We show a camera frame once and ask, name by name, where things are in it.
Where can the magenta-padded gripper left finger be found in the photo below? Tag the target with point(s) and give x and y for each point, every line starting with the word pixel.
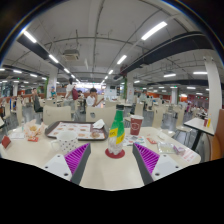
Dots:
pixel 75 160

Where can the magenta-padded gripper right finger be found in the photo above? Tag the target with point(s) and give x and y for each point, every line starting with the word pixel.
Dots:
pixel 148 160

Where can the green drink bottle yellow label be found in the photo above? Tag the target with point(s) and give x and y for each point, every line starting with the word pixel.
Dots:
pixel 116 131

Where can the white dotted mug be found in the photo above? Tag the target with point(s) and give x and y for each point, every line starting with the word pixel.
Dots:
pixel 68 141

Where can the clear plastic packet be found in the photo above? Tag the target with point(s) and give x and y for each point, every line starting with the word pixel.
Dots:
pixel 166 147

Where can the colourful sticker sheet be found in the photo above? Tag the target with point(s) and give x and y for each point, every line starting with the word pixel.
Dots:
pixel 135 140

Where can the dark food tray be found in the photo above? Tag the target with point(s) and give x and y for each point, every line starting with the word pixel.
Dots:
pixel 73 130

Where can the flat round red coaster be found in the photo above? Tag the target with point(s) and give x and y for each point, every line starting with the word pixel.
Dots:
pixel 108 154

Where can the red paper cup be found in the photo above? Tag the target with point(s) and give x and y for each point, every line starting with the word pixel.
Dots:
pixel 136 125

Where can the white crumpled napkin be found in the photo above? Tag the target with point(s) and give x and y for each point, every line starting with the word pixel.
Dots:
pixel 98 124

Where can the beige chairs group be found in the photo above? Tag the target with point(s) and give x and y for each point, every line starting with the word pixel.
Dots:
pixel 158 116

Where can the red sauce sachet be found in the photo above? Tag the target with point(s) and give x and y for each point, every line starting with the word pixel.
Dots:
pixel 33 139

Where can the beige chair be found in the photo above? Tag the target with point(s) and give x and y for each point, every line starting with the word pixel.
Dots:
pixel 56 114
pixel 100 113

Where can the crumpled food wrapper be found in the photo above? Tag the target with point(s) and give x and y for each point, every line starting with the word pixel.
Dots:
pixel 33 128

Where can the person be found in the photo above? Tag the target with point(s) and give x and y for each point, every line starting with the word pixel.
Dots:
pixel 36 101
pixel 70 91
pixel 90 100

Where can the white paper leaflet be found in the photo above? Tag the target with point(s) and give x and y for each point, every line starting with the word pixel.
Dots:
pixel 16 135

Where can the red table card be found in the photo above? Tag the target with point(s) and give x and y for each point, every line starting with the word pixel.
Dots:
pixel 6 141

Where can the ceiling air conditioner unit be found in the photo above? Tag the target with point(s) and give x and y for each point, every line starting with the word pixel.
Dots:
pixel 71 55

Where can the ceiling strip lights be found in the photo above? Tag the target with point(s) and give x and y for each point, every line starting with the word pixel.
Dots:
pixel 153 30

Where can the white table black pedestal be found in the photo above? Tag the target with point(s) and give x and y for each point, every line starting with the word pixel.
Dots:
pixel 198 124

